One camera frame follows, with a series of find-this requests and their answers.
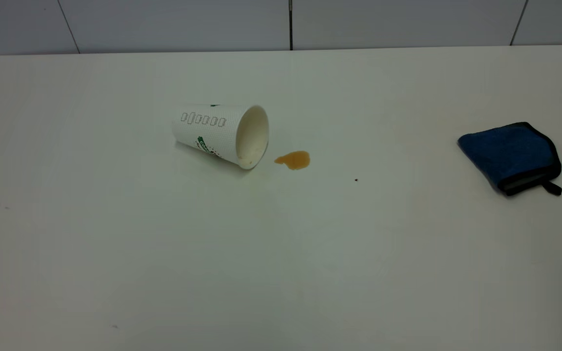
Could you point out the white paper coffee cup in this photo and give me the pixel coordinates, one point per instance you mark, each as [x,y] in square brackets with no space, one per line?
[212,134]

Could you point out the blue microfiber cloth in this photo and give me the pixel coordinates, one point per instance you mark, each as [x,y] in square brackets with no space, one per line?
[508,151]

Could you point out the brown coffee spill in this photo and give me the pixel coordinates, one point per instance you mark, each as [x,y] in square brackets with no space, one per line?
[294,160]

